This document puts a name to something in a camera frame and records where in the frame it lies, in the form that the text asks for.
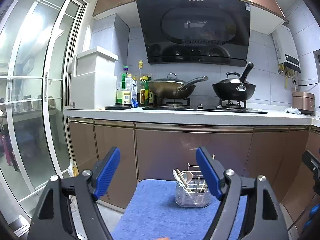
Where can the tall yellow cap bottle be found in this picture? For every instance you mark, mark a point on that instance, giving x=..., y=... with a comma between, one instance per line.
x=140, y=85

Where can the white gas water heater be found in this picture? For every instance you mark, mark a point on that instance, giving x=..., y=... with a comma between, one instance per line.
x=285, y=48

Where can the glass sliding door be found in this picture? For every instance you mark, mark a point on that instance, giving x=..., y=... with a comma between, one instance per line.
x=37, y=39

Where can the bronze wok with lid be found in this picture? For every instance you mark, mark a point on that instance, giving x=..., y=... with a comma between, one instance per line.
x=173, y=88

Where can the white plastic bag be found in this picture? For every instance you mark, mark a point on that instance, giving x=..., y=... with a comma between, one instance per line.
x=72, y=169

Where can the small green sauce bottle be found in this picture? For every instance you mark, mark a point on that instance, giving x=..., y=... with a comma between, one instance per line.
x=147, y=94

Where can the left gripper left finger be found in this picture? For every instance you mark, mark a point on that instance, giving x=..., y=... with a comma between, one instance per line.
x=104, y=172

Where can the brown lower cabinets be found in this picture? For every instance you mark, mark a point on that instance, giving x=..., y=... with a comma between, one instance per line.
x=152, y=151

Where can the light blue ceramic spoon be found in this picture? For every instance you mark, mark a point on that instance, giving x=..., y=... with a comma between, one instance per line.
x=178, y=178

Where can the white storage box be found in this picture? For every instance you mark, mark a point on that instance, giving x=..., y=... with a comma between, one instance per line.
x=93, y=79

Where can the blue white cloth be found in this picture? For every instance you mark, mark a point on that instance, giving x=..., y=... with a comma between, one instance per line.
x=292, y=111

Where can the black gas stove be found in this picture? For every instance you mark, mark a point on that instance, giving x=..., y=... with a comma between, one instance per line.
x=185, y=105

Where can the clear utensil holder with wire rack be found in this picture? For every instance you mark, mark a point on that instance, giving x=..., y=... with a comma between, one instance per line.
x=201, y=199

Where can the white blue label bottle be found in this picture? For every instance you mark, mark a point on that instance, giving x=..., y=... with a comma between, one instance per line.
x=130, y=94

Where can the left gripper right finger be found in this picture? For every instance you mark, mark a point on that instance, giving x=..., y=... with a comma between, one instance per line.
x=212, y=171

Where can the blue towel mat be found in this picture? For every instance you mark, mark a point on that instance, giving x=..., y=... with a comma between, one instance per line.
x=152, y=213

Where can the black round plate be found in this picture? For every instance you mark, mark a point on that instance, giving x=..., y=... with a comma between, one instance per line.
x=118, y=107

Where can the pink rice cooker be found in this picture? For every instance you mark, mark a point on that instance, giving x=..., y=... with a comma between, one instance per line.
x=304, y=102

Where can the green cap oil bottle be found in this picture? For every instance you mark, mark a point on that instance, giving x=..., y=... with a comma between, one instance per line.
x=121, y=85

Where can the black range hood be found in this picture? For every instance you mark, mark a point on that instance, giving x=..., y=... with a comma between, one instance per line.
x=196, y=31

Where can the black wok with lid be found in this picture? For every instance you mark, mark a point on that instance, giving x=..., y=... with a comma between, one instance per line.
x=235, y=87

